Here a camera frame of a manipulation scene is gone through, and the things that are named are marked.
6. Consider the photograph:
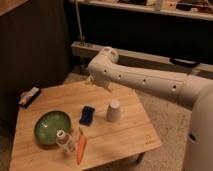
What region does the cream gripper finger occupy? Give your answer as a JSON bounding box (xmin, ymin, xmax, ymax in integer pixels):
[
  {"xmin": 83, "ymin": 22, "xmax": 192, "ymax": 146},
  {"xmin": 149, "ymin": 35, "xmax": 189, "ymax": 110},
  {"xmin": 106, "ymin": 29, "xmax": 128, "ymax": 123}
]
[{"xmin": 87, "ymin": 76, "xmax": 112, "ymax": 92}]

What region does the green ceramic bowl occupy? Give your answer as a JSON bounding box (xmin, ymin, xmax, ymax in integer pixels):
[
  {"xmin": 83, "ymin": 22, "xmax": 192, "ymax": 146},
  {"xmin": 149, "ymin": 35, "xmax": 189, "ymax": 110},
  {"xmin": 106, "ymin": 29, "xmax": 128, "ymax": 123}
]
[{"xmin": 34, "ymin": 111, "xmax": 71, "ymax": 145}]

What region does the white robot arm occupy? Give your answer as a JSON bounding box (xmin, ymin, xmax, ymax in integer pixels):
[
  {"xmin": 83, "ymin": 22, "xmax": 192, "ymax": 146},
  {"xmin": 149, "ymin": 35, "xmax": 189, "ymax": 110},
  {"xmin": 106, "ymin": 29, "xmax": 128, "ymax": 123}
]
[{"xmin": 88, "ymin": 46, "xmax": 213, "ymax": 171}]

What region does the white paper cup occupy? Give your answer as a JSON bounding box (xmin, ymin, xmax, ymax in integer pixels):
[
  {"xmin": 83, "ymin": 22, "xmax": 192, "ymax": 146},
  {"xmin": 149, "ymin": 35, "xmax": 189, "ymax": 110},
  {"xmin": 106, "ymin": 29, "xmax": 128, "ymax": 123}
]
[{"xmin": 106, "ymin": 100, "xmax": 121, "ymax": 122}]

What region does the blue sponge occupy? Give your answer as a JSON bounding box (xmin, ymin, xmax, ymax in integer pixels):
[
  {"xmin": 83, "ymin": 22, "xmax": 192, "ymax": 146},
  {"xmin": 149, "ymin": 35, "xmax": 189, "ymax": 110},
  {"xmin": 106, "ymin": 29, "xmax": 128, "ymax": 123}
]
[{"xmin": 79, "ymin": 106, "xmax": 95, "ymax": 126}]

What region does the wooden low table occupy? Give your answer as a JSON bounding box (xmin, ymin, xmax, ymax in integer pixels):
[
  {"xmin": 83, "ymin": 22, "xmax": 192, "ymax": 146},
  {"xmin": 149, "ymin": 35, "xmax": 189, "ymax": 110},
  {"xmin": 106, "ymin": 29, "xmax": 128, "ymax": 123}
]
[{"xmin": 10, "ymin": 82, "xmax": 161, "ymax": 171}]

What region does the vertical metal pole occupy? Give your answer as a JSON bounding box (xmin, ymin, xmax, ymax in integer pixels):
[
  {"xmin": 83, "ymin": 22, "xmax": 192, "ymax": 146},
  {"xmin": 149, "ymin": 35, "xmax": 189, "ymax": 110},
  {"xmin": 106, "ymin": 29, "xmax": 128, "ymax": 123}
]
[{"xmin": 74, "ymin": 0, "xmax": 85, "ymax": 45}]

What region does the orange carrot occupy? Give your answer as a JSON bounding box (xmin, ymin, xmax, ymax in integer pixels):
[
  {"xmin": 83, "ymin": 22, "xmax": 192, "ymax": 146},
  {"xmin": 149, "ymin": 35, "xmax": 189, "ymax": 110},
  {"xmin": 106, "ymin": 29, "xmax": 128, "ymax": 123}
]
[{"xmin": 76, "ymin": 129, "xmax": 87, "ymax": 164}]

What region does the clear plastic bottle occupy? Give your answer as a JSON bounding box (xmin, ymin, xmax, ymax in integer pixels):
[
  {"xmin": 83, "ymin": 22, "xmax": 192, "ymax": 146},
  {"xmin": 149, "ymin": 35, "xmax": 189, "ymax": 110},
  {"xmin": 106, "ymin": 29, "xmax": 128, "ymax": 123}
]
[{"xmin": 56, "ymin": 130, "xmax": 75, "ymax": 154}]

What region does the small black white box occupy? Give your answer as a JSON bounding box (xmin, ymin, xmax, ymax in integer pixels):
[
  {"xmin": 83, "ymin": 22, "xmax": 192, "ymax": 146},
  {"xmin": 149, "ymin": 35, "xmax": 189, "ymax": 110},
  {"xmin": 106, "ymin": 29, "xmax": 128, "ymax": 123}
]
[{"xmin": 19, "ymin": 87, "xmax": 41, "ymax": 108}]

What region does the metal rail shelf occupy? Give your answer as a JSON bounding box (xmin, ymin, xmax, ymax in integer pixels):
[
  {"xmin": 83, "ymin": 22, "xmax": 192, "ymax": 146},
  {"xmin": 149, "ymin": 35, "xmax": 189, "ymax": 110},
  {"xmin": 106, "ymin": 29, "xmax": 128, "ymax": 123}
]
[{"xmin": 70, "ymin": 41, "xmax": 213, "ymax": 79}]

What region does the black handle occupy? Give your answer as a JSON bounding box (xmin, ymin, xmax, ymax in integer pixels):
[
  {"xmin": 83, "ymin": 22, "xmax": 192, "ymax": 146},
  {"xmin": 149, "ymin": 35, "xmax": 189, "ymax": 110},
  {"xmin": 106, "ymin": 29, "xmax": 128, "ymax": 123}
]
[{"xmin": 169, "ymin": 58, "xmax": 200, "ymax": 68}]

